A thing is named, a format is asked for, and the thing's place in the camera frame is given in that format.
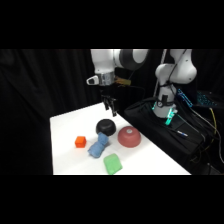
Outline yellow cable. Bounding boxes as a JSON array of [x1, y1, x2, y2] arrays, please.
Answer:
[[190, 105, 220, 158]]

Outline green triangle block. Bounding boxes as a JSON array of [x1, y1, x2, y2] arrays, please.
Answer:
[[103, 153, 123, 175]]

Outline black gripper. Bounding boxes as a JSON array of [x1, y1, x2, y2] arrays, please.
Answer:
[[99, 82, 118, 117]]

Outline blue electronics rack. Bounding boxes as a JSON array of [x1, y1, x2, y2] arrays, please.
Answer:
[[176, 87, 220, 108]]

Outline orange cube block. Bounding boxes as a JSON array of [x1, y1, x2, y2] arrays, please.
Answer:
[[74, 135, 88, 149]]

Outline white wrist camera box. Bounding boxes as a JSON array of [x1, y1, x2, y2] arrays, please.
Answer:
[[86, 75, 101, 86]]

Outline black robot stand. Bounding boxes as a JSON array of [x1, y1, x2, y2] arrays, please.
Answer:
[[123, 98, 224, 175]]

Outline black curtain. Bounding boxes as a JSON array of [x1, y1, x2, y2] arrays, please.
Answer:
[[0, 49, 224, 176]]

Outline black upturned bowl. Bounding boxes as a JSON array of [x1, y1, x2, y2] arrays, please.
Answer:
[[95, 118, 117, 136]]

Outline red upturned bowl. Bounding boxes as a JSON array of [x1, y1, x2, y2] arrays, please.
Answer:
[[117, 126, 142, 149]]

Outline white blue marker pen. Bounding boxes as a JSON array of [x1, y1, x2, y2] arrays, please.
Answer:
[[173, 130, 189, 138]]

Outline blue crumpled cloth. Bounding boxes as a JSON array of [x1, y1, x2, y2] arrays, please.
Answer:
[[87, 132, 111, 159]]

